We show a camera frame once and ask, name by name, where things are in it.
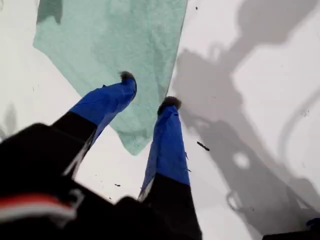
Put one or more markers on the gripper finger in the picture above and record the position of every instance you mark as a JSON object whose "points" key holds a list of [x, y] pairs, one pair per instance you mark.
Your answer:
{"points": [[107, 102], [170, 150]]}

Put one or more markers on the pale green T-shirt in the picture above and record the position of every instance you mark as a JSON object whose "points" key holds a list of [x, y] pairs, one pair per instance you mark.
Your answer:
{"points": [[112, 50]]}

